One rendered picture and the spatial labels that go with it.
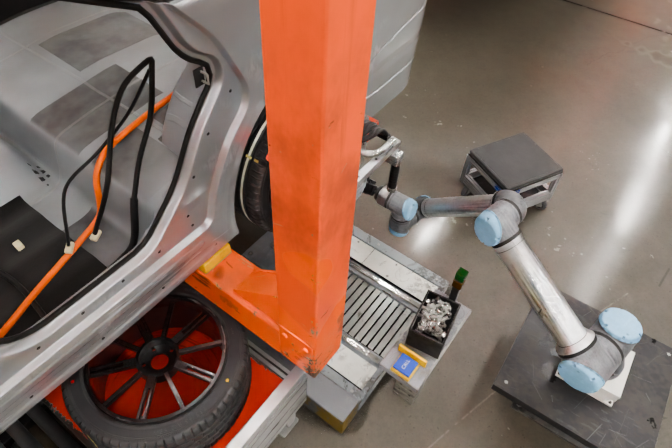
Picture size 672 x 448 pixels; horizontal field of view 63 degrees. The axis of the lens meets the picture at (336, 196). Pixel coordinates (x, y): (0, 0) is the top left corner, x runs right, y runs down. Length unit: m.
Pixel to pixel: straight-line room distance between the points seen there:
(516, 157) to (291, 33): 2.33
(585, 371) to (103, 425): 1.64
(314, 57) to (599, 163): 3.10
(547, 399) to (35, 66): 2.47
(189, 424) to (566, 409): 1.42
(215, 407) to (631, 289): 2.23
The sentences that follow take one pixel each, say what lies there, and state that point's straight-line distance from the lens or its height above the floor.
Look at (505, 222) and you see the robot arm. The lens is 2.04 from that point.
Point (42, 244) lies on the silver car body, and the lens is 2.22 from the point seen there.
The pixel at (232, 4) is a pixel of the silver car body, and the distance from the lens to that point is 1.62.
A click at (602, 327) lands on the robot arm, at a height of 0.64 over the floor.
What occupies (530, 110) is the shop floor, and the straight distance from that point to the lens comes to 4.21.
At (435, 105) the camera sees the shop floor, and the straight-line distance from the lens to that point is 4.03.
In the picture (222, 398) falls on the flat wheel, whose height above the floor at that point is 0.50.
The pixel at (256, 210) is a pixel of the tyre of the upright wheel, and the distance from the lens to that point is 2.09.
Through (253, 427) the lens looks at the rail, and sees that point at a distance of 2.15.
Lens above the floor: 2.39
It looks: 47 degrees down
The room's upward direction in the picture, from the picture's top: 4 degrees clockwise
